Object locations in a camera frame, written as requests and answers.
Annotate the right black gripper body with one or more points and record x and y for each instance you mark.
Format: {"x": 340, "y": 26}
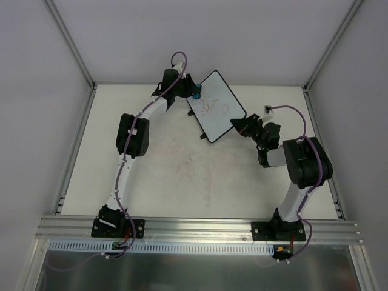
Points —
{"x": 248, "y": 127}

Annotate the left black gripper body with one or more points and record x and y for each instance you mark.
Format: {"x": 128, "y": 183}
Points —
{"x": 188, "y": 86}

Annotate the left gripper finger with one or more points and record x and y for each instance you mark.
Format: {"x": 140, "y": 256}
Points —
{"x": 189, "y": 82}
{"x": 188, "y": 93}

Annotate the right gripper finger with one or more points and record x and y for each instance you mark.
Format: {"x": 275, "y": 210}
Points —
{"x": 253, "y": 117}
{"x": 245, "y": 127}

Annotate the blue bone-shaped eraser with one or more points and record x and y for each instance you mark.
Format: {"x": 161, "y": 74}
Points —
{"x": 197, "y": 92}

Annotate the small black-framed whiteboard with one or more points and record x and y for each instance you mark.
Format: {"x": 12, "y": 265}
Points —
{"x": 215, "y": 108}

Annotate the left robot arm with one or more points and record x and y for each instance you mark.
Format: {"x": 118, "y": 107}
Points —
{"x": 132, "y": 142}

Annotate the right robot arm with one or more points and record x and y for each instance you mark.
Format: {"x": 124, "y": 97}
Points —
{"x": 308, "y": 168}

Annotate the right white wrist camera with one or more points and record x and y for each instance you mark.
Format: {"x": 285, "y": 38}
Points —
{"x": 268, "y": 112}

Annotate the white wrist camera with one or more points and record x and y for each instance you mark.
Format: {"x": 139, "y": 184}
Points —
{"x": 268, "y": 112}
{"x": 179, "y": 67}

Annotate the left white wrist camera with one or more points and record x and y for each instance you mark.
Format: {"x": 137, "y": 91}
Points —
{"x": 179, "y": 67}

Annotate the right aluminium frame post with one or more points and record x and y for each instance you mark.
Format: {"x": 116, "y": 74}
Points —
{"x": 340, "y": 30}

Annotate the aluminium frame post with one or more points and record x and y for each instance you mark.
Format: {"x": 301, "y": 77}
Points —
{"x": 340, "y": 30}
{"x": 64, "y": 31}

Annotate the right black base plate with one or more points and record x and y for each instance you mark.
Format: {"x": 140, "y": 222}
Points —
{"x": 284, "y": 231}

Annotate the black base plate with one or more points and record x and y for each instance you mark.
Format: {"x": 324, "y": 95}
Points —
{"x": 103, "y": 229}
{"x": 284, "y": 231}

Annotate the left aluminium frame post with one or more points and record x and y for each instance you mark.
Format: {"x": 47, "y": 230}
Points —
{"x": 64, "y": 31}

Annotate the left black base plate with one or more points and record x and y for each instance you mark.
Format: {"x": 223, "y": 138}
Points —
{"x": 103, "y": 229}

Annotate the aluminium front rail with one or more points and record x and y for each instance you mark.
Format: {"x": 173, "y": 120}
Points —
{"x": 197, "y": 230}

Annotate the slotted grey cable duct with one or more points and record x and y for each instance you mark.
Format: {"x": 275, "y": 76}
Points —
{"x": 164, "y": 247}

